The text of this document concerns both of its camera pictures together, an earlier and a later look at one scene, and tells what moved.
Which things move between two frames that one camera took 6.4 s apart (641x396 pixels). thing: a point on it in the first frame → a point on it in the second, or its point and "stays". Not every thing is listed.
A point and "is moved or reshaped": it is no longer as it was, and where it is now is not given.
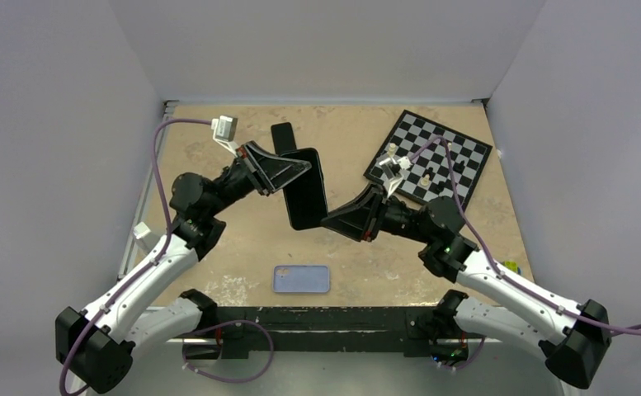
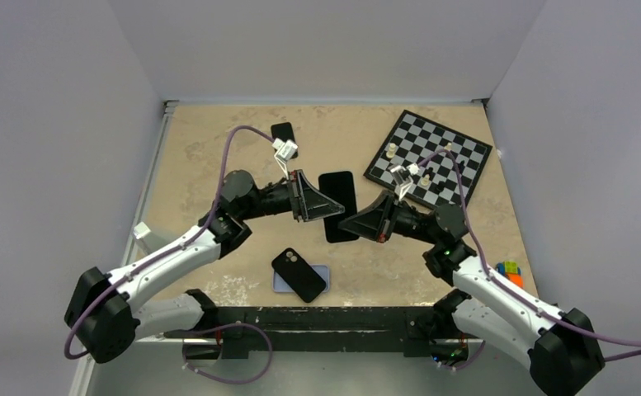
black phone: [305, 197] is moved or reshaped
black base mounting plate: [327, 328] stays
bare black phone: [283, 138] stays
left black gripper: [269, 172] → [308, 203]
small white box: [140, 229] stays
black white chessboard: [445, 162] stays
